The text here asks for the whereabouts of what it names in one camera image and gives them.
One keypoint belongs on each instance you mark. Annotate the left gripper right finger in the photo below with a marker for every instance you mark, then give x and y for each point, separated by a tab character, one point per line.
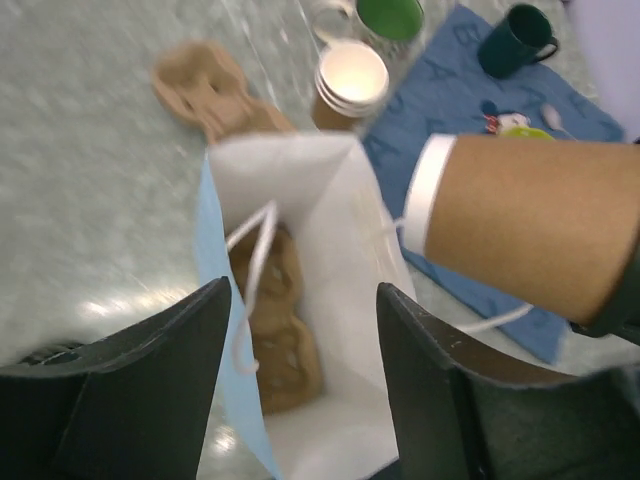
464	410

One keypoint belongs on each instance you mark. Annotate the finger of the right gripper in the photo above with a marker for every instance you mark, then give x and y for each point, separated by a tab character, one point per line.
620	314

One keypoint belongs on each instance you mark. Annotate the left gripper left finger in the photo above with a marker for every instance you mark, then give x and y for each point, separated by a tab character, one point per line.
133	405

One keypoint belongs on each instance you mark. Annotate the brown paper cup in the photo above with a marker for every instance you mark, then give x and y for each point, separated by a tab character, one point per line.
550	222

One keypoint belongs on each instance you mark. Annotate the brown pulp cup carrier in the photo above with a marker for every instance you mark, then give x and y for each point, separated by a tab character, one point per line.
289	373

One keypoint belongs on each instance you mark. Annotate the light blue paper bag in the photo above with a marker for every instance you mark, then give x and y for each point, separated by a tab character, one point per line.
328	198

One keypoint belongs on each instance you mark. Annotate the stack of brown paper cups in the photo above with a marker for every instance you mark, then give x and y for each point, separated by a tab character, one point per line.
351	80

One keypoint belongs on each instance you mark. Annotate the yellow dotted plate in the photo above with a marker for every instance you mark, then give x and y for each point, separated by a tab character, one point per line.
525	132

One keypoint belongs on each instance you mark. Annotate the silver spoon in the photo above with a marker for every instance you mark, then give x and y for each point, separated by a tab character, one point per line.
553	119

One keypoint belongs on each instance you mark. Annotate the blue alphabet cloth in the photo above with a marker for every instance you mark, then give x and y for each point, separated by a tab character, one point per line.
446	91

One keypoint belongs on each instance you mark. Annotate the dark green mug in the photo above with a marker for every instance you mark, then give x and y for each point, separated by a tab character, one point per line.
523	37

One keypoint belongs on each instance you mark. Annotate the white mug green interior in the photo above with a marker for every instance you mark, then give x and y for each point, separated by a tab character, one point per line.
390	27

